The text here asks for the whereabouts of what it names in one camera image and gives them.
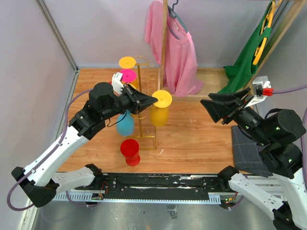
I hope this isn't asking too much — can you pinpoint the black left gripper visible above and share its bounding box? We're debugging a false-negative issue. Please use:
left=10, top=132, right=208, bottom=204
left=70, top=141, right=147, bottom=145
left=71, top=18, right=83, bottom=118
left=102, top=83, right=158, bottom=120

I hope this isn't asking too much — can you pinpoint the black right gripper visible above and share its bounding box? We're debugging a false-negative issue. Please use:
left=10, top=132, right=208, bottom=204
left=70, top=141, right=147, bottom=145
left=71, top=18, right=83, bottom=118
left=200, top=86, right=271, bottom=144

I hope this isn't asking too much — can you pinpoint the yellow wine glass front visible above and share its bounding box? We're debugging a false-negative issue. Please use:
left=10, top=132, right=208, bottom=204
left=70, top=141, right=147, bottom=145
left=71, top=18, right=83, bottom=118
left=150, top=90, right=172, bottom=127

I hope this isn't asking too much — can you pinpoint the yellow wine glass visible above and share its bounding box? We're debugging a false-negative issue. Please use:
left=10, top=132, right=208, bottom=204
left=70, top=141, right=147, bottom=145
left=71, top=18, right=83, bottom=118
left=127, top=83, right=138, bottom=90
left=150, top=90, right=172, bottom=127
left=118, top=56, right=136, bottom=69

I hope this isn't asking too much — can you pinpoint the pink plastic wine glass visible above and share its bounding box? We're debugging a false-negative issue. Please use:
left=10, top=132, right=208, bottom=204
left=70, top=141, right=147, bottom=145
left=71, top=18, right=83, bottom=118
left=120, top=69, right=137, bottom=83

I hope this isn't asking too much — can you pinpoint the blue plastic wine glass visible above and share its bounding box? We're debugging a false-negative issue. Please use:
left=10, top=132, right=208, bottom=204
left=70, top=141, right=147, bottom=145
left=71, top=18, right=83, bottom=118
left=116, top=111, right=134, bottom=137

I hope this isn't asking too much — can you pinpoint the red plastic wine glass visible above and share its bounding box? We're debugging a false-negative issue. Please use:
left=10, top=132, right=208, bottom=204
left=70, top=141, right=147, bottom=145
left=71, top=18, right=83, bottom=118
left=120, top=138, right=141, bottom=167

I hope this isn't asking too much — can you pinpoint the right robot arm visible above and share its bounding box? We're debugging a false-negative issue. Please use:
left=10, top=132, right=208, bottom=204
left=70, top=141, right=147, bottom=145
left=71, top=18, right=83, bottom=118
left=201, top=88, right=307, bottom=230

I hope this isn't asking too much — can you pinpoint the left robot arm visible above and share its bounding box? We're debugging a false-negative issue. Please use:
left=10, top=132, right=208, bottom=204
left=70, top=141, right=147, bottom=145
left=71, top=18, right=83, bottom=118
left=7, top=82, right=158, bottom=211

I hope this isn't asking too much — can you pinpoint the green t-shirt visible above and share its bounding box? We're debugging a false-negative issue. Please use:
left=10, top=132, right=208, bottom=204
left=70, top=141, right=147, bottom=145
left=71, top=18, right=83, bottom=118
left=219, top=15, right=272, bottom=93

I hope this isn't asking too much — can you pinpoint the pink t-shirt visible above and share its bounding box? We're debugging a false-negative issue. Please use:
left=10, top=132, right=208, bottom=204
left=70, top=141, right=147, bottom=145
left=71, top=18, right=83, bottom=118
left=144, top=0, right=203, bottom=97

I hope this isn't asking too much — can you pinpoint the dark grey grid mat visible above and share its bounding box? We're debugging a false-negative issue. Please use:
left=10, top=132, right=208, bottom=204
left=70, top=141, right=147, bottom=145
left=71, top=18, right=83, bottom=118
left=231, top=126, right=272, bottom=177

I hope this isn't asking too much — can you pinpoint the yellow clothes hanger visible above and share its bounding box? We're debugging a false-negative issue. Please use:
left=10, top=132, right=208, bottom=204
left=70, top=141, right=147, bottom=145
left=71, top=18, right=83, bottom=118
left=252, top=0, right=283, bottom=66

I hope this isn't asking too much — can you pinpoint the grey clothes hanger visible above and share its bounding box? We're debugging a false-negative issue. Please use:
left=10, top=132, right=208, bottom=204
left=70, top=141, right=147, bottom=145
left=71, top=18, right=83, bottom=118
left=167, top=0, right=189, bottom=33

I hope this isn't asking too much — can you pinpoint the gold wire glass rack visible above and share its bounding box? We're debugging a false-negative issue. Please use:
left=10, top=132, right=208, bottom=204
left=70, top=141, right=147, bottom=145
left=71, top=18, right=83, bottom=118
left=129, top=56, right=159, bottom=150

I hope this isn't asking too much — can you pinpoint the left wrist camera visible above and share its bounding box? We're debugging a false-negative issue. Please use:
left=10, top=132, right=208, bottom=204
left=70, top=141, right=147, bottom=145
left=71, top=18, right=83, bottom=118
left=111, top=72, right=124, bottom=95

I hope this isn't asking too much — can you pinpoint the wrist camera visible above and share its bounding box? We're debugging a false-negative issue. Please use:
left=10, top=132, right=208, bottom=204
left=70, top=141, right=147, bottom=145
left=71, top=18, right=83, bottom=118
left=111, top=72, right=124, bottom=95
left=246, top=76, right=274, bottom=107

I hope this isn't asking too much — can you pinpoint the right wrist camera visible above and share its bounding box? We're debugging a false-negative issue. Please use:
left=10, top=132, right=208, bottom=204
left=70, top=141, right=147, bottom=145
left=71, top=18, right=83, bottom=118
left=246, top=76, right=274, bottom=107

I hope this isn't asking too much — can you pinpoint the wooden stand post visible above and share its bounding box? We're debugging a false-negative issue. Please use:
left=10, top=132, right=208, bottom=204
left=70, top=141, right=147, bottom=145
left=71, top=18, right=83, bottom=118
left=160, top=0, right=168, bottom=89

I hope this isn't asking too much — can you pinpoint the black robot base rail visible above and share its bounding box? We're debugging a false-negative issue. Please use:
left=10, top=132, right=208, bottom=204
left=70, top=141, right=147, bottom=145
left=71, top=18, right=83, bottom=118
left=75, top=172, right=235, bottom=203

